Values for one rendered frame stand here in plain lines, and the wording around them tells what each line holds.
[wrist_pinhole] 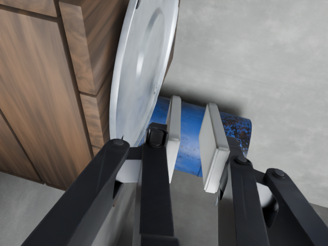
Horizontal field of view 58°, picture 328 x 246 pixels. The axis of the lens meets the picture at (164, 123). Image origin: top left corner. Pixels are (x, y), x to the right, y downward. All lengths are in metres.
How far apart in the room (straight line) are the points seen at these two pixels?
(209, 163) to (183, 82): 2.58
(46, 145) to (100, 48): 0.19
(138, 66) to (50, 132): 0.13
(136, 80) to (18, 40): 0.15
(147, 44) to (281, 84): 2.33
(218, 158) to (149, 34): 0.24
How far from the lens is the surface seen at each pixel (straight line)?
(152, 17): 0.38
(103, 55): 0.28
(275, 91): 2.70
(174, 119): 0.18
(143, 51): 0.36
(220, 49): 2.48
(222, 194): 0.17
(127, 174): 0.15
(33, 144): 0.43
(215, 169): 0.17
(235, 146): 0.19
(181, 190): 3.54
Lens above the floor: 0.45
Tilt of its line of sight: 6 degrees down
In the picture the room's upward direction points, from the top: 105 degrees clockwise
